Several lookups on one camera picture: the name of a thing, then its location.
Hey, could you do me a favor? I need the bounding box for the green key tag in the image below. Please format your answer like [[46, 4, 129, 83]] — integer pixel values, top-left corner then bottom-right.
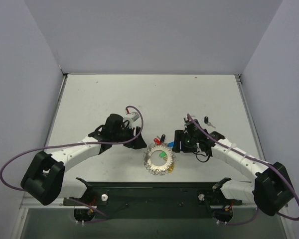
[[159, 152, 166, 158]]

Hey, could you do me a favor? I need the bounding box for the red key tag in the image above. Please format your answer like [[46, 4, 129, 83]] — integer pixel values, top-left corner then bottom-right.
[[153, 138, 161, 145]]

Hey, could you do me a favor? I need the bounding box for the black key tag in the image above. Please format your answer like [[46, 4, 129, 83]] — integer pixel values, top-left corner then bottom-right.
[[160, 134, 165, 143]]

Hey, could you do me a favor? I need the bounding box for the yellow key tag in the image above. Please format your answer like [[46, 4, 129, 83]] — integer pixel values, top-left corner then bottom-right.
[[167, 164, 175, 173]]

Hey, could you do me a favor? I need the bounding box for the metal disc keyring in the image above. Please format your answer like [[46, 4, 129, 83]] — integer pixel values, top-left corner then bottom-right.
[[143, 144, 175, 175]]

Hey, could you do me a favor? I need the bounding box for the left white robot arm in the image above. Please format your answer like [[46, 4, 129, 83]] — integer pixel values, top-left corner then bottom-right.
[[20, 112, 147, 206]]

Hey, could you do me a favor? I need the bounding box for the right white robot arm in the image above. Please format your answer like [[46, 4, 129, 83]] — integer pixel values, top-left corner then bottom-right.
[[172, 119, 294, 216]]

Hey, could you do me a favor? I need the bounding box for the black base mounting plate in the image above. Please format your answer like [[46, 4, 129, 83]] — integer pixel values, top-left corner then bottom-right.
[[63, 182, 242, 219]]

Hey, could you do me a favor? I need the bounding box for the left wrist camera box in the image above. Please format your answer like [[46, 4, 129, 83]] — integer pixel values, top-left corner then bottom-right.
[[124, 112, 140, 124]]

